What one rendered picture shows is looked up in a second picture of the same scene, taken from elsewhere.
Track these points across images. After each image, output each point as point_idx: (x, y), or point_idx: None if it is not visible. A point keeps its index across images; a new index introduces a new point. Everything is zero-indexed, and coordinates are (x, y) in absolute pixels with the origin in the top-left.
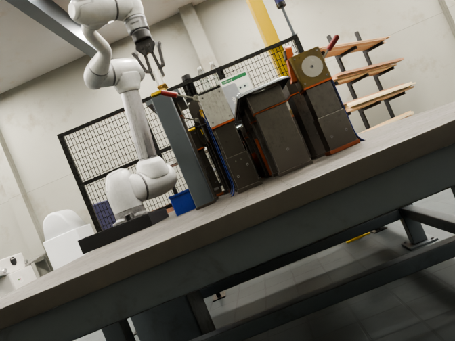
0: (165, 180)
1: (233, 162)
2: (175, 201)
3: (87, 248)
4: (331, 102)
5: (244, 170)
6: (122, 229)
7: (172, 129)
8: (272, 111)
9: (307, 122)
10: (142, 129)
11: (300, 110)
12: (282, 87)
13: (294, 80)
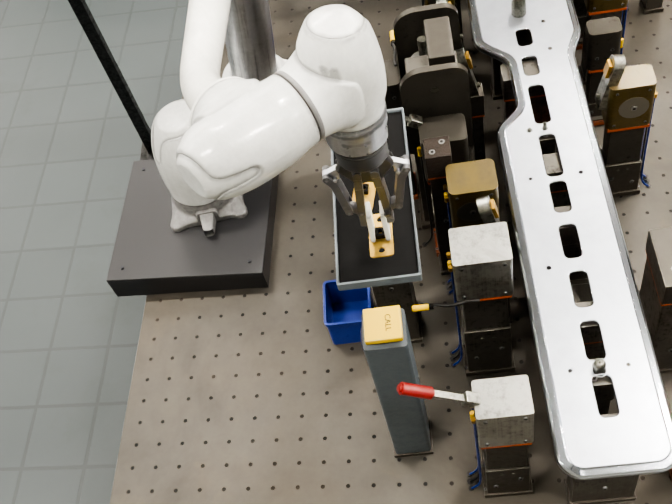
0: None
1: (496, 475)
2: (337, 330)
3: (127, 292)
4: None
5: (511, 482)
6: (205, 283)
7: (392, 386)
8: None
9: (663, 337)
10: (256, 36)
11: (664, 323)
12: (654, 355)
13: None
